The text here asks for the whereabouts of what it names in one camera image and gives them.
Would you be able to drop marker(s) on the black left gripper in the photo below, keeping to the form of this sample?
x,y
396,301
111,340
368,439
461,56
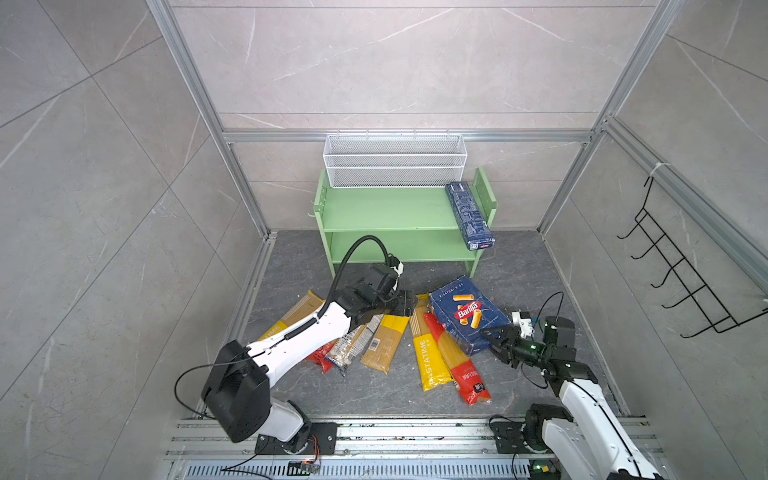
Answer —
x,y
406,299

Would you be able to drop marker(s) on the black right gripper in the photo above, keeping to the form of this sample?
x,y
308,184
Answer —
x,y
499,341

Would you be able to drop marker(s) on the blue Barilla rigatoni box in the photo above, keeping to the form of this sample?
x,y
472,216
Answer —
x,y
464,311

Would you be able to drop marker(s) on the long blue spaghetti box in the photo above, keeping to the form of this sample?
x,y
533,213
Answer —
x,y
470,221

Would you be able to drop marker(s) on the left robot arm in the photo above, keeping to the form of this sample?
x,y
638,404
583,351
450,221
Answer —
x,y
238,389

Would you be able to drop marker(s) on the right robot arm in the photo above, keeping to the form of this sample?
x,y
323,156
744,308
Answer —
x,y
582,432

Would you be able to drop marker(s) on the green metal shelf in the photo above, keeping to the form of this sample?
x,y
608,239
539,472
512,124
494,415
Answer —
x,y
416,224

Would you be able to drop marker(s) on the clear black label pasta bag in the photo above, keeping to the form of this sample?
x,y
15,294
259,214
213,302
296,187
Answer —
x,y
353,344

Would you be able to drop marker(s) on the yellow pasta bag far left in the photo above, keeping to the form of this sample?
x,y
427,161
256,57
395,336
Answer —
x,y
304,307

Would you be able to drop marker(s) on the red spaghetti bag right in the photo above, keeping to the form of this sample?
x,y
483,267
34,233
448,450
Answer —
x,y
467,379

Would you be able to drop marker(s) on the red spaghetti bag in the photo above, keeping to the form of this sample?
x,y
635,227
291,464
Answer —
x,y
467,379
318,357

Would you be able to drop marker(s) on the yellow top brown spaghetti bag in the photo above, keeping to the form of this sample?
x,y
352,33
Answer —
x,y
385,342

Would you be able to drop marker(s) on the yellow Pastatime spaghetti bag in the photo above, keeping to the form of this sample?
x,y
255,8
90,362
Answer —
x,y
432,368

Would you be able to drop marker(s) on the red spaghetti bag left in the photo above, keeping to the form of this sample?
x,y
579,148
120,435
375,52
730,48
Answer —
x,y
318,357

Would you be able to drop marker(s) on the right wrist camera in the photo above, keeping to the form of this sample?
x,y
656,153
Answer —
x,y
523,321

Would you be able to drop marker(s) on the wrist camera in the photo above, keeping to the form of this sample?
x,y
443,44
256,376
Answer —
x,y
395,264
523,321

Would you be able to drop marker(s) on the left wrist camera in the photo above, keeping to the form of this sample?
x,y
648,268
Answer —
x,y
395,264

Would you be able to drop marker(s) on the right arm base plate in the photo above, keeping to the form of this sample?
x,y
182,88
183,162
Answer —
x,y
509,436

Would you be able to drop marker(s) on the white wire mesh basket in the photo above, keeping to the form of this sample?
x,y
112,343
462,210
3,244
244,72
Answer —
x,y
394,160

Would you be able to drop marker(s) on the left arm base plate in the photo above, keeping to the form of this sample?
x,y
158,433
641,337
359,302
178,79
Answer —
x,y
318,437

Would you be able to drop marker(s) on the black wire hook rack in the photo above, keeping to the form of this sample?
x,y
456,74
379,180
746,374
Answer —
x,y
678,266

